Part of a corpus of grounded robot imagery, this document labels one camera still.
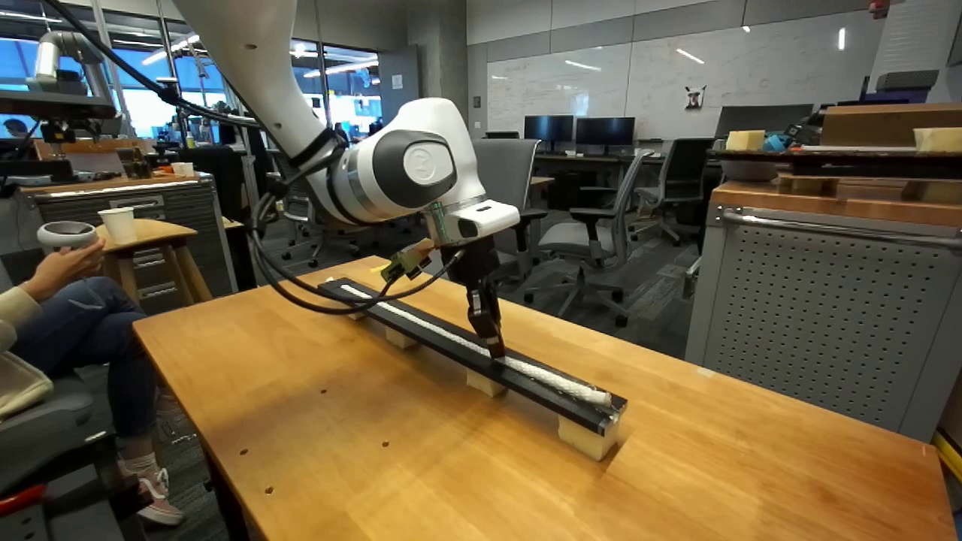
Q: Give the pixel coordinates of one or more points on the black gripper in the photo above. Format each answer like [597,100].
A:
[472,261]

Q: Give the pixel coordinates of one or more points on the white VR controller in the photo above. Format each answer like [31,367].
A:
[63,231]

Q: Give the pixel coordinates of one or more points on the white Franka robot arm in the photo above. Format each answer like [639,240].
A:
[391,168]

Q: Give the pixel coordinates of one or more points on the cream sleeved forearm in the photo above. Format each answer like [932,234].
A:
[13,310]

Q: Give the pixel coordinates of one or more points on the teal green object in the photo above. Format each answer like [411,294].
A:
[781,140]

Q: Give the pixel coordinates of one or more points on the operator's bare hand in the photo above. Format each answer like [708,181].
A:
[62,269]

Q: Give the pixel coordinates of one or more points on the small pale wooden block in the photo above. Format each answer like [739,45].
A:
[482,382]
[397,336]

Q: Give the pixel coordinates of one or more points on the grey mesh office chair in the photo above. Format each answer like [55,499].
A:
[507,176]
[574,234]

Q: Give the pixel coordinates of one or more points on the large pale wooden block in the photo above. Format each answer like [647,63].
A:
[589,440]

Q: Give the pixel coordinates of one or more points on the black computer monitor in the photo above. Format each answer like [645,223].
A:
[606,129]
[549,129]

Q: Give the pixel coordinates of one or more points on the black office chair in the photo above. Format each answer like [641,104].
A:
[686,181]

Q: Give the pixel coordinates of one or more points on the yellow foam block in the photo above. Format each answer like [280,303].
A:
[744,142]
[940,140]

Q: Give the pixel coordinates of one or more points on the grey drawer unit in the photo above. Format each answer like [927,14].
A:
[192,230]

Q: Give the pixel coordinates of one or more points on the grey perforated metal cabinet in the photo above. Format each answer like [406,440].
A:
[821,310]

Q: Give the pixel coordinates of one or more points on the dark flat monitor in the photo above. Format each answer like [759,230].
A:
[765,121]

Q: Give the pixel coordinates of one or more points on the wooden support block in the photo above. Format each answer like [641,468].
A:
[808,183]

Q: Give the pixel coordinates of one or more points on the round wooden stool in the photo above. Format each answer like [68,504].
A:
[152,234]

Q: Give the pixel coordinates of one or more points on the wooden cabinet top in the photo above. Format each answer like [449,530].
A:
[844,206]

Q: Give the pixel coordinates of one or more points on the white sneaker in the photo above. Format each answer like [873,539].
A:
[152,492]

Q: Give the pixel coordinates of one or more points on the white paper cup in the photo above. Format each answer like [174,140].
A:
[117,223]

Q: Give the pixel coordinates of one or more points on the person's jeans clad legs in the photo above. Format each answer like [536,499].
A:
[70,324]

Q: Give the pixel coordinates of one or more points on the brown cardboard box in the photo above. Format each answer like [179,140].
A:
[882,124]

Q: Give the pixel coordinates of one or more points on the grey padded chair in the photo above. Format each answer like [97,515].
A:
[41,429]

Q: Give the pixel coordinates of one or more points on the beige cushion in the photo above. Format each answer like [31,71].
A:
[20,382]

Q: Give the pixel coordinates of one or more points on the yellow floor strip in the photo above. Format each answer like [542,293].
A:
[950,459]

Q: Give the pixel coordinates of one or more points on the white lamp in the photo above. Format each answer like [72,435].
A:
[46,60]

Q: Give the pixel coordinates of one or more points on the long black grooved rail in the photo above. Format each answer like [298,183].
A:
[441,335]

